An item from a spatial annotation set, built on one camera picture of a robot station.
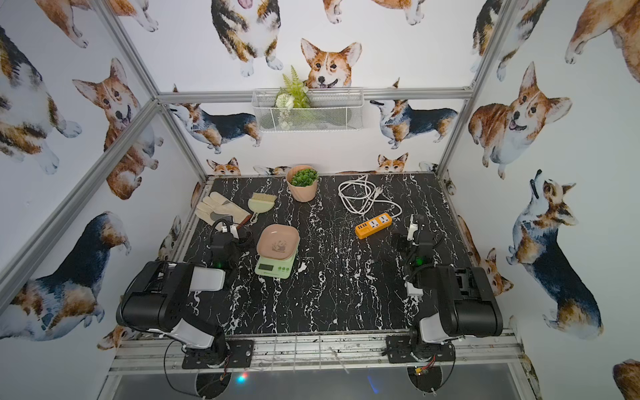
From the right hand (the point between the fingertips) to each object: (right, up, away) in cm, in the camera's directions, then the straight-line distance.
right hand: (407, 226), depth 93 cm
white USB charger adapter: (-1, -21, -9) cm, 23 cm away
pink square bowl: (-49, -6, +2) cm, 49 cm away
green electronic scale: (-47, -15, -3) cm, 49 cm away
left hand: (-63, 0, +1) cm, 63 cm away
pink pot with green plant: (-40, +17, +8) cm, 44 cm away
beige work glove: (-79, +8, +17) cm, 82 cm away
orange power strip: (-12, -1, +8) cm, 14 cm away
